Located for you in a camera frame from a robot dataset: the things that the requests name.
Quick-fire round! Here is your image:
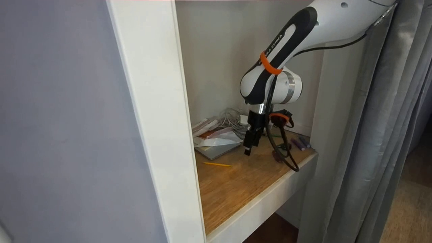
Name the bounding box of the small purple blue object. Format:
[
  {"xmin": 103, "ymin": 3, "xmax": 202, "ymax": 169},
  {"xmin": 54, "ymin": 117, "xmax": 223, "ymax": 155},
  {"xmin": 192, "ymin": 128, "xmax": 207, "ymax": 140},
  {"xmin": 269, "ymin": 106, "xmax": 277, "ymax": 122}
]
[{"xmin": 291, "ymin": 136, "xmax": 312, "ymax": 152}]

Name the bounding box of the flat grey white box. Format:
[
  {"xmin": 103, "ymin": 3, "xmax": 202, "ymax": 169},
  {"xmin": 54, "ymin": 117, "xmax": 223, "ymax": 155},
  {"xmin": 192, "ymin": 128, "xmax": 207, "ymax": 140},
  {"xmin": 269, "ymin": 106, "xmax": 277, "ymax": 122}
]
[{"xmin": 193, "ymin": 130, "xmax": 245, "ymax": 163}]

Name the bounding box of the grey curtain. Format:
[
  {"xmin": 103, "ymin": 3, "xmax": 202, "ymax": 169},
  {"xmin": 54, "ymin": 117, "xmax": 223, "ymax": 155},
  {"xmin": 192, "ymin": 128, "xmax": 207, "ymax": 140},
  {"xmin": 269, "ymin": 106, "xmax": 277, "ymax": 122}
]
[{"xmin": 296, "ymin": 0, "xmax": 432, "ymax": 243}]

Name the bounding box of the clear plastic bag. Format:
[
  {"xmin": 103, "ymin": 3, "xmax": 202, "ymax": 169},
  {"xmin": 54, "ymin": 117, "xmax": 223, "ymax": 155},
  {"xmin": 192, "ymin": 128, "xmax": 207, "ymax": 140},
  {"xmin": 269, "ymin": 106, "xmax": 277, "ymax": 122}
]
[{"xmin": 215, "ymin": 106, "xmax": 252, "ymax": 136}]

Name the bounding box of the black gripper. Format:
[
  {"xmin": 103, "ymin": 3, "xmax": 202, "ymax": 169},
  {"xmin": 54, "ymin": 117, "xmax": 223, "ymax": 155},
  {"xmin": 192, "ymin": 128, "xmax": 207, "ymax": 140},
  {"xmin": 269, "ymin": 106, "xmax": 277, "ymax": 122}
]
[{"xmin": 243, "ymin": 110, "xmax": 266, "ymax": 157}]

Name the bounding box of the white alcove pillar trim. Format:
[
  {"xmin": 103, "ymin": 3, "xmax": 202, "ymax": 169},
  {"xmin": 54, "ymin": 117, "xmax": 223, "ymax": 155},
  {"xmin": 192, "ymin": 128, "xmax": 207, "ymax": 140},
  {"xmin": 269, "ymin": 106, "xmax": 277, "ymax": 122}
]
[{"xmin": 106, "ymin": 0, "xmax": 208, "ymax": 243}]

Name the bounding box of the small black round object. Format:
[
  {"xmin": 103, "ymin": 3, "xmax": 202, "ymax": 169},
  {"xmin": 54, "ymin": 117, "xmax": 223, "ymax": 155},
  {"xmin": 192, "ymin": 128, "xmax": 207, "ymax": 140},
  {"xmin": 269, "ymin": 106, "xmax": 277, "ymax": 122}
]
[{"xmin": 276, "ymin": 142, "xmax": 293, "ymax": 155}]

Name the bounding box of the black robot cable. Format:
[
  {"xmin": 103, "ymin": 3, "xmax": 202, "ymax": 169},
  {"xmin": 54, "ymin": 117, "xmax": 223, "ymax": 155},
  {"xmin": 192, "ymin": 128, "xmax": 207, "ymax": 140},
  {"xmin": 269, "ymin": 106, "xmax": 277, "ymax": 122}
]
[{"xmin": 264, "ymin": 18, "xmax": 397, "ymax": 175}]

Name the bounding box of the pink white flat box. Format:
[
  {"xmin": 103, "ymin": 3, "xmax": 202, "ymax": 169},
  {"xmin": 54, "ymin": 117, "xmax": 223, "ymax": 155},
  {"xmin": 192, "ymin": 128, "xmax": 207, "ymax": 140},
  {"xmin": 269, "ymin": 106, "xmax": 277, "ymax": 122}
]
[{"xmin": 191, "ymin": 117, "xmax": 235, "ymax": 140}]

